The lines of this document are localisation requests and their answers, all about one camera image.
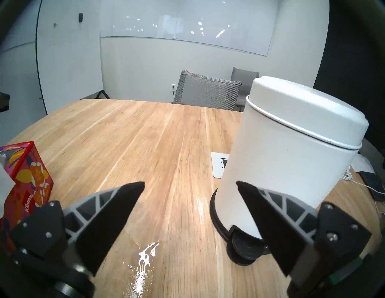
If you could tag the large black wall screen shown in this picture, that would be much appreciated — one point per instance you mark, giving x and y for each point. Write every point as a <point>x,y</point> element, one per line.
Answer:
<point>352,60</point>

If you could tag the white tissue sheet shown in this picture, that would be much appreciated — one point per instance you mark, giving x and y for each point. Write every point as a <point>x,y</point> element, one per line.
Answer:
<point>5,186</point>

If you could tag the white pedal trash can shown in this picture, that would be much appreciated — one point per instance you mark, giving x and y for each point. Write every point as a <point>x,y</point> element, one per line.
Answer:
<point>285,150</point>

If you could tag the flat white paper towel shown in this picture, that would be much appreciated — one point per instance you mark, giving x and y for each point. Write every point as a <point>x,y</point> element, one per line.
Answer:
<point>362,163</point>

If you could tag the table power outlet plate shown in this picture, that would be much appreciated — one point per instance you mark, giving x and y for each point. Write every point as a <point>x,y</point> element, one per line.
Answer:
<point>218,165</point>

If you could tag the rolling whiteboard on stand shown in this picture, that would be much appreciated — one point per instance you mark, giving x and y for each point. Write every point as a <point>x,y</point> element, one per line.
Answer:
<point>69,60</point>

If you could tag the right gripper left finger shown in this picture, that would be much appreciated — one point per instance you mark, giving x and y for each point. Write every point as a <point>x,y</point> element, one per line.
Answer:
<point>102,222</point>

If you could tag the grey office chair with armrests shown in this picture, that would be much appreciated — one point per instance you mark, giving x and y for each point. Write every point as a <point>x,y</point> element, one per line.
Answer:
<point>245,79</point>

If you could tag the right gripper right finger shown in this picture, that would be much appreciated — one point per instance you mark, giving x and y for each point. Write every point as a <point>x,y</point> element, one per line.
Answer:
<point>276,222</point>

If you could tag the colourful floral tissue box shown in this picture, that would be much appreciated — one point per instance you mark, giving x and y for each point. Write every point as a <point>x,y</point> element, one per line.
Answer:
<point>27,180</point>

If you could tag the black keyboard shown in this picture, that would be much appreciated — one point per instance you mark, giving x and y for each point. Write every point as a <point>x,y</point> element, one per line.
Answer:
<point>373,184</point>

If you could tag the wide glass wall whiteboard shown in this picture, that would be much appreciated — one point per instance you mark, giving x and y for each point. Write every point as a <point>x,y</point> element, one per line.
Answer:
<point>186,21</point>

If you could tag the clear liquid spill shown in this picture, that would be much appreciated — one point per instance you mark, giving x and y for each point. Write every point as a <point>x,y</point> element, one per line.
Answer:
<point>144,261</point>

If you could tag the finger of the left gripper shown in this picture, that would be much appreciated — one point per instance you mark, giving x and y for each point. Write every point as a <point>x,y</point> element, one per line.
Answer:
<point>3,102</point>

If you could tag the grey mesh office chair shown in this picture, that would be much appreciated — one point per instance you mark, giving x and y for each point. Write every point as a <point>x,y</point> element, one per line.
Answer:
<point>207,91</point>

